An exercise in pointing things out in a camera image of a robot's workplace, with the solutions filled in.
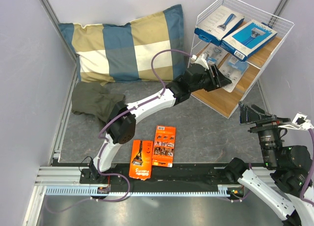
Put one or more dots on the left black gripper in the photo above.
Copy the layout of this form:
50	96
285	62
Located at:
220	80

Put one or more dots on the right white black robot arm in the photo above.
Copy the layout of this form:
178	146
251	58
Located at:
291	167

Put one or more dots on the orange Gillette Fusion box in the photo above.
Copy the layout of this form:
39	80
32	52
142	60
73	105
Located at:
141	160

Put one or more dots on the orange Styler razor box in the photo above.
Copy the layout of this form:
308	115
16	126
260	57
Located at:
164	145

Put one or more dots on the light blue cable duct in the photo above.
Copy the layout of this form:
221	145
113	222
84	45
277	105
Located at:
97	192

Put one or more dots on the blue beige checkered pillow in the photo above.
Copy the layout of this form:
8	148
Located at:
146	49

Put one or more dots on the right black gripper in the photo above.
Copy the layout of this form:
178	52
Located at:
253	113

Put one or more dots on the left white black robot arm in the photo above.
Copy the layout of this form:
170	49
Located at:
120	127

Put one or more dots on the clear blister razor pack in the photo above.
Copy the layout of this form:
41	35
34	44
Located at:
233	69

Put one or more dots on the white Gillette SkinGuard pack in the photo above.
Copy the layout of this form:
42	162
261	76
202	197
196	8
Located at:
215	54

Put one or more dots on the white wire wooden shelf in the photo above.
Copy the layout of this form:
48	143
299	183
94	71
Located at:
223	102

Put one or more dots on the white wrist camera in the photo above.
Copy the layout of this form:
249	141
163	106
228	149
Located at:
300	122
200	60

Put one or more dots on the olive green cloth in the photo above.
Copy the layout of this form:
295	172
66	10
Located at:
94	99

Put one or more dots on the white blue razor box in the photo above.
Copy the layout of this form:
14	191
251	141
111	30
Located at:
218	24

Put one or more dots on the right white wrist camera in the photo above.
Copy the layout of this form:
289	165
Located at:
300	122

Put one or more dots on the blue Harry's razor box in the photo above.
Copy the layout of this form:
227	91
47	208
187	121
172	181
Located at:
248	39

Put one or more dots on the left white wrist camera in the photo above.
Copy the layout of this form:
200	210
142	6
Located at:
200	60

